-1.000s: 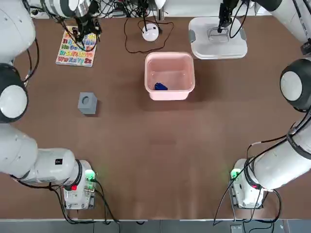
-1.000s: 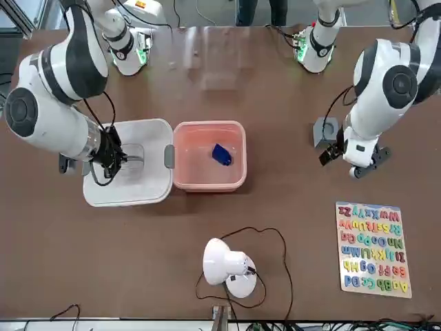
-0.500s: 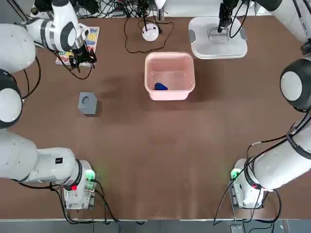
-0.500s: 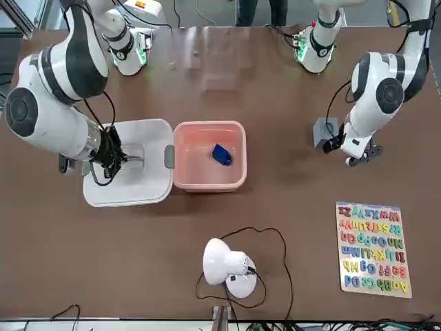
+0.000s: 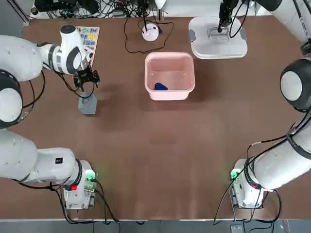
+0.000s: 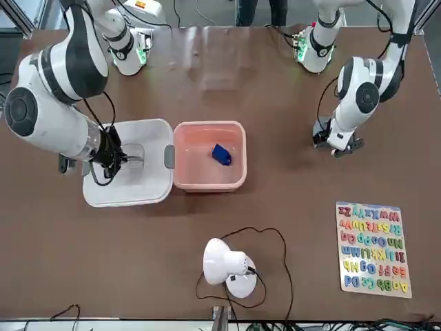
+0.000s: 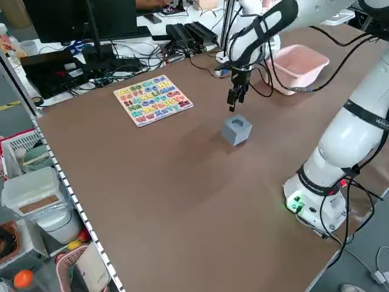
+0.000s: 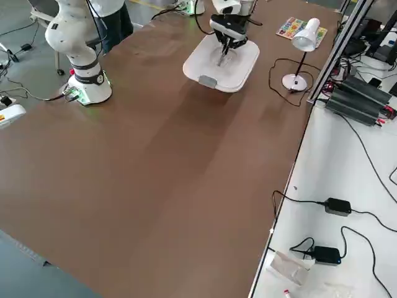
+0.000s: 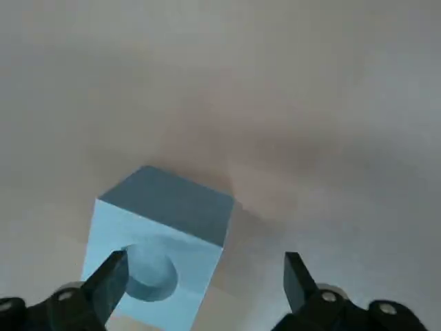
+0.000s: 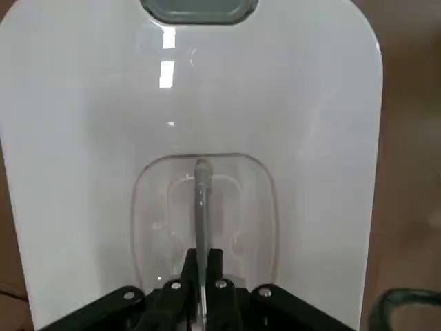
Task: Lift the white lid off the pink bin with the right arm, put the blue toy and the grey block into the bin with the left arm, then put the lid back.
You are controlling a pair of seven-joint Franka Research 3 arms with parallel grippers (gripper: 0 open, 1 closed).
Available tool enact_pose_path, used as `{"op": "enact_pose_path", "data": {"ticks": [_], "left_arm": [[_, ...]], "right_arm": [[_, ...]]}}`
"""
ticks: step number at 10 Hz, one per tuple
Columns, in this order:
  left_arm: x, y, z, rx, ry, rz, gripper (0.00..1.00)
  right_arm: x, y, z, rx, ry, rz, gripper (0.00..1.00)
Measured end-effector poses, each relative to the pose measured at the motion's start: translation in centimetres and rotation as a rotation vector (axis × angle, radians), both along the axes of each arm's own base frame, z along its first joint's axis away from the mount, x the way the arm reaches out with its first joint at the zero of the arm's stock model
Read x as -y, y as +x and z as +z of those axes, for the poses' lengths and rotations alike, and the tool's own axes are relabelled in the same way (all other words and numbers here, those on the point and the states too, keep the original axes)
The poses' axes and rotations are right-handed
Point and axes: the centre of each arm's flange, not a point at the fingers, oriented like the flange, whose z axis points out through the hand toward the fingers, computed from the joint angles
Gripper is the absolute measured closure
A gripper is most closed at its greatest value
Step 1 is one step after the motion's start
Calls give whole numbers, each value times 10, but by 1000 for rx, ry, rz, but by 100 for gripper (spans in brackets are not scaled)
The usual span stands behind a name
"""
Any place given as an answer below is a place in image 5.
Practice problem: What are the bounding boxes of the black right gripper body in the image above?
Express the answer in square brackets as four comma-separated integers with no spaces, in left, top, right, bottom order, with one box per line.
[220,0,240,19]

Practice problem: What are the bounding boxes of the black base cable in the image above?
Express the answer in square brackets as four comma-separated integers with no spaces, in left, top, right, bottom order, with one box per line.
[17,179,121,224]
[213,167,283,225]

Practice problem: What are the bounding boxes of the black lamp cable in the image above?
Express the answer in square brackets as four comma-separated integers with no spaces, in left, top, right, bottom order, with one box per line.
[124,18,174,54]

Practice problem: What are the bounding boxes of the pink plastic bin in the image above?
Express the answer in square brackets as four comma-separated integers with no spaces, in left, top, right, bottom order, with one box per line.
[144,51,196,101]

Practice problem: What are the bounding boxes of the white bin lid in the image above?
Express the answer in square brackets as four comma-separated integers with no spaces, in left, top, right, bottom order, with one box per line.
[189,17,248,60]

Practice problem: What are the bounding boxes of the black left base cable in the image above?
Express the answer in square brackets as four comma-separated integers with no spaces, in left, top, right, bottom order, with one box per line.
[17,179,121,224]

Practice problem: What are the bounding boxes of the white desk lamp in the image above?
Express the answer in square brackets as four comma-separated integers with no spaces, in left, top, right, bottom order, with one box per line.
[138,0,167,42]

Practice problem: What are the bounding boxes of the black right base cable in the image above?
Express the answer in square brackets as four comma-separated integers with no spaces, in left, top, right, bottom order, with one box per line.
[213,167,283,225]

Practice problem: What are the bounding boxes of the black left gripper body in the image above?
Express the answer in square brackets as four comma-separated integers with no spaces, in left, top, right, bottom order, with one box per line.
[76,67,96,84]

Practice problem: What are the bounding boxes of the blue toy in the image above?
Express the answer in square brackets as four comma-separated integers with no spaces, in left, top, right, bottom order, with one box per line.
[154,82,169,92]

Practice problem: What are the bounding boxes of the colourful alphabet puzzle board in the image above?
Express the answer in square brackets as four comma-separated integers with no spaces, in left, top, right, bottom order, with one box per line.
[75,26,101,66]

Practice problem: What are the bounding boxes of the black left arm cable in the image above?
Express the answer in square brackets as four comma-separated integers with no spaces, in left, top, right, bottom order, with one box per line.
[23,62,96,110]

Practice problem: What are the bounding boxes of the grey block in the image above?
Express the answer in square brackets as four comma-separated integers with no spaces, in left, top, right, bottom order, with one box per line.
[77,93,99,116]

